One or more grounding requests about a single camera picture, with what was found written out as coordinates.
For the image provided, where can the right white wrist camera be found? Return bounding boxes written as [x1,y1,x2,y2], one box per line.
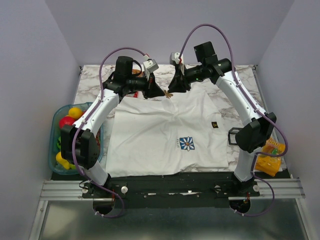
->
[169,52,185,76]

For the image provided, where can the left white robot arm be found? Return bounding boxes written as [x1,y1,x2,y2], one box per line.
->
[60,56,164,198]

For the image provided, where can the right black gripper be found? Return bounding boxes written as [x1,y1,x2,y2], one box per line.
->
[167,64,205,94]

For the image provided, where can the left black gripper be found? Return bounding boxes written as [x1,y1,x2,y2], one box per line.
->
[126,70,165,100]

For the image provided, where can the yellow black square pin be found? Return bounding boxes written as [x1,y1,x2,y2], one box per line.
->
[211,121,219,129]

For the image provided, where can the yellow toy pear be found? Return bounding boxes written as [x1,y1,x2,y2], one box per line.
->
[55,151,71,170]

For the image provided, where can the yellow toy lemon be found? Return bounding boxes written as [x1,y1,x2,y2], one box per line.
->
[68,107,83,120]

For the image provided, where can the purple toy grapes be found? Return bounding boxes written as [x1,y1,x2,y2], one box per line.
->
[95,129,103,150]

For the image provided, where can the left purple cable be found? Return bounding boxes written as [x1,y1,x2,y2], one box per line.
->
[71,47,151,218]

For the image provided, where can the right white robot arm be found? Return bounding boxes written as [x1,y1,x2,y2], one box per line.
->
[168,41,277,196]

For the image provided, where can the teal plastic fruit bowl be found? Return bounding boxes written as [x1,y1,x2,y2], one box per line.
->
[48,102,92,175]

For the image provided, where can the aluminium rail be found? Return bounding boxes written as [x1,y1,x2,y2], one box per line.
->
[40,178,306,202]

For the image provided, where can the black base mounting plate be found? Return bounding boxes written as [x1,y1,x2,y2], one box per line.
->
[51,171,293,210]

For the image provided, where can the green toy lime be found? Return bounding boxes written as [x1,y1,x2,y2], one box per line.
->
[69,164,76,170]

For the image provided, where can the yellow candy bag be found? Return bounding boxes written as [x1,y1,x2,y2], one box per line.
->
[255,137,286,177]

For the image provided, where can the red snack bag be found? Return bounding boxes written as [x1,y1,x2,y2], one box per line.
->
[129,69,145,99]

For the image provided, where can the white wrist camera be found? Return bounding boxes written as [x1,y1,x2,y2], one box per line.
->
[169,52,185,76]
[143,58,159,79]

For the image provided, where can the green toy watermelon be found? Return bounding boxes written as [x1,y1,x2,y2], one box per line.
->
[56,137,61,150]

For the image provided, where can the red toy apple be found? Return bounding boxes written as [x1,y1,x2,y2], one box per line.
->
[58,115,76,129]

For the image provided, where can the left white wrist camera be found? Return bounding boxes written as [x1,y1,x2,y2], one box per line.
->
[143,58,159,79]

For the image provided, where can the white garment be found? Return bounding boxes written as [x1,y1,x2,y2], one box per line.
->
[105,83,228,178]

